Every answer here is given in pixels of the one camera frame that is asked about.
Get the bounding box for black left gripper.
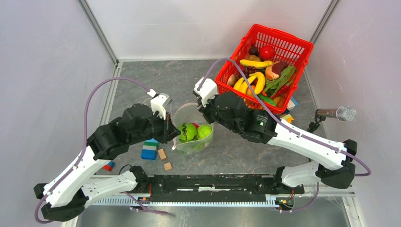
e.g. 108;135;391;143
130;109;182;145

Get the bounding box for green toy lime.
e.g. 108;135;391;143
197;124;212;140

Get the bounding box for clear zip top bag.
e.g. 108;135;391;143
173;103;214;153

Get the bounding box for single yellow toy banana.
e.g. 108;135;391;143
239;59;273;69

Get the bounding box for red toy tomato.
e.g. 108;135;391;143
259;45;276;60

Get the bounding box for green toy lettuce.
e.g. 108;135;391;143
177;141;210;155

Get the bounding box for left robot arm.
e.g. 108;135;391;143
34;104;179;224

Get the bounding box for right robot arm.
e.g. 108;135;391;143
194;90;357;193

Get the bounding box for wooden cube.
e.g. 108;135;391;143
163;162;173;171
158;148;167;161

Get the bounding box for blue green block stack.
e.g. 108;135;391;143
140;139;159;160

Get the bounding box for yellow toy bananas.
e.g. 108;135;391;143
233;72;266;95

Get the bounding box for orange toy tangerine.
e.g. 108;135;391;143
246;85;255;97

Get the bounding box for purple toy grapes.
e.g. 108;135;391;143
242;66;258;78

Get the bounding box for red blue small block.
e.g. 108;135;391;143
102;161;115;172

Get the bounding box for brown toy potato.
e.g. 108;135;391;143
245;55;261;61

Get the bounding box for dark green leafy vegetable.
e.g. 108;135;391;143
264;66;296;95

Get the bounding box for dark purple toy fig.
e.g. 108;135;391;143
248;45;259;56

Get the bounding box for yellow green block pile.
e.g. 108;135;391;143
280;97;298;123

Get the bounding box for red plastic basket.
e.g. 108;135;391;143
214;24;314;114

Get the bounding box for silver microphone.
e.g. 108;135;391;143
316;106;357;122

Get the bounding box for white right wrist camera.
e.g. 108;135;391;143
193;77;218;107

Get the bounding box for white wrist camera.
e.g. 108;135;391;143
147;89;172;120
193;77;218;107

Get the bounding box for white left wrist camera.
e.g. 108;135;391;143
147;89;172;120

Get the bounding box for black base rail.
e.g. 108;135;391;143
132;174;305;202

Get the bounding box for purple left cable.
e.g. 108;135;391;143
34;77;154;224

